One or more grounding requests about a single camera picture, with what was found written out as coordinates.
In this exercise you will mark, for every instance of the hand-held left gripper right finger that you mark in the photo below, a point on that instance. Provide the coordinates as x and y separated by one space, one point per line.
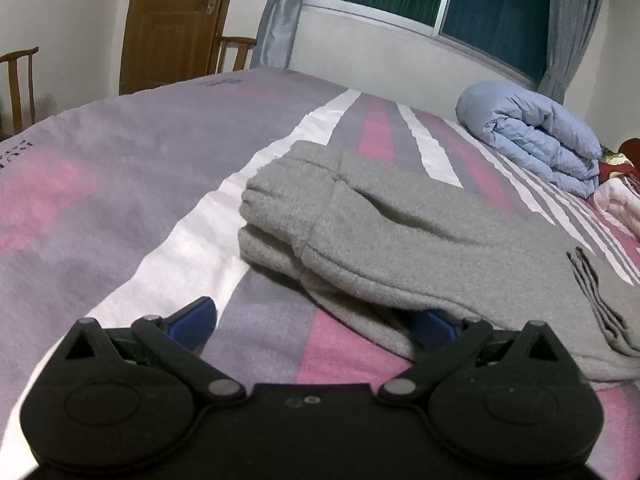
434 329

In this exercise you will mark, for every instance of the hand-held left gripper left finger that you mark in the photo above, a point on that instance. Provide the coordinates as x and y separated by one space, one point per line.
191 321

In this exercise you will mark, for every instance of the grey pants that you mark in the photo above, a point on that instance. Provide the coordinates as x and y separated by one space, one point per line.
400 240

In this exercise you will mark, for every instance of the bed with striped sheet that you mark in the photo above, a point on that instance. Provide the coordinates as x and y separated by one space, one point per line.
100 160

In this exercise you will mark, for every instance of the light blue folded duvet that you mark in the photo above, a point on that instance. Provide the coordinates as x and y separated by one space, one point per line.
530 130

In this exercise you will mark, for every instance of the white folded blanket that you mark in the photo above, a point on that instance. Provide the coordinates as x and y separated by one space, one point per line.
620 200

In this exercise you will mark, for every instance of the colourful patterned cloth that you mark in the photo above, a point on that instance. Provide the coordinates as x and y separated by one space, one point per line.
609 152

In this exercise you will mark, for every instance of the wooden chair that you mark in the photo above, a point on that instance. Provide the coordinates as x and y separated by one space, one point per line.
20 85
235 52

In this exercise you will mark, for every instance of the brown wooden door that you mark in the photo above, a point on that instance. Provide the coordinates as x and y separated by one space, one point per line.
170 25

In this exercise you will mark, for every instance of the grey curtain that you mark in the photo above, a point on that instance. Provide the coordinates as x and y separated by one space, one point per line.
572 25
282 15

